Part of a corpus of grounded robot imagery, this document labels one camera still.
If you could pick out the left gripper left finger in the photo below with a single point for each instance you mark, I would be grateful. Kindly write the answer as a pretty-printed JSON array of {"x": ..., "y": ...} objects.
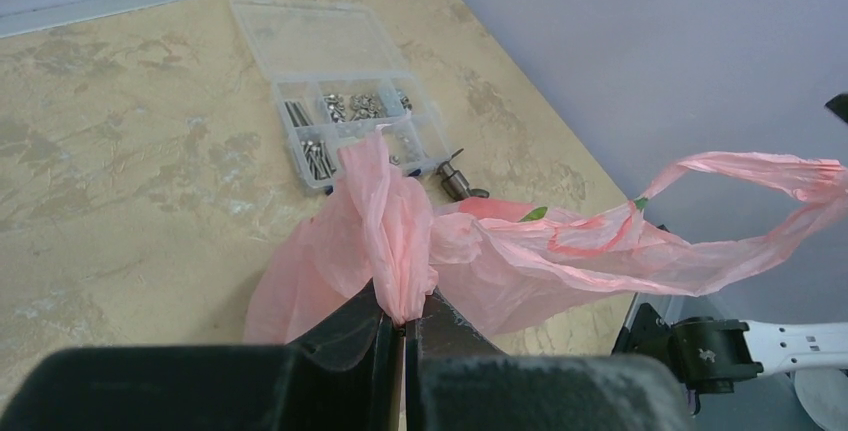
[{"x": 343, "y": 374}]

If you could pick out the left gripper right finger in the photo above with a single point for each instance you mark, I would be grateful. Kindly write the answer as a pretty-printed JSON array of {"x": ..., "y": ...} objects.
[{"x": 456, "y": 379}]

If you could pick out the pink plastic bag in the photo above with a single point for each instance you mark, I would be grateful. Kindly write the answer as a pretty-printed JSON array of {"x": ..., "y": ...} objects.
[{"x": 506, "y": 266}]

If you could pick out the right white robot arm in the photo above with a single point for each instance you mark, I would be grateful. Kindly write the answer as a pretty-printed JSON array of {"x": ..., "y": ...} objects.
[{"x": 709, "y": 356}]

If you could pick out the metal pump nozzle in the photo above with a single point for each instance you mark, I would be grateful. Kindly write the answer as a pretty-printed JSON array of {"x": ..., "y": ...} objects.
[{"x": 454, "y": 182}]

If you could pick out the clear screw organizer box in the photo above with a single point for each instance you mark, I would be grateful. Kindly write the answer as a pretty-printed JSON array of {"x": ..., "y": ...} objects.
[{"x": 335, "y": 75}]

